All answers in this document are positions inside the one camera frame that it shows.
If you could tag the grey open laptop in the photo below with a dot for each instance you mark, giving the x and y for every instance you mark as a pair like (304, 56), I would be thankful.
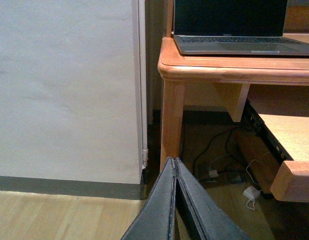
(234, 27)

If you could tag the wooden pull-out keyboard tray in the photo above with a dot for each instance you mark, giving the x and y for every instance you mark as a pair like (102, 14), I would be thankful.
(284, 130)

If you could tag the white power adapter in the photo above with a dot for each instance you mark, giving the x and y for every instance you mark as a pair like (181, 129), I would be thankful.
(251, 193)

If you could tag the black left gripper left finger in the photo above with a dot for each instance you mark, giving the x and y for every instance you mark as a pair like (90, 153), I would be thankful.
(156, 220)

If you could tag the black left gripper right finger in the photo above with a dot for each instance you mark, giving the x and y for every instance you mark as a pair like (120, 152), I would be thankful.
(202, 217)

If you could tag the wooden desk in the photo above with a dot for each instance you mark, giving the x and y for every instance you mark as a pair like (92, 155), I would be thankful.
(231, 76)

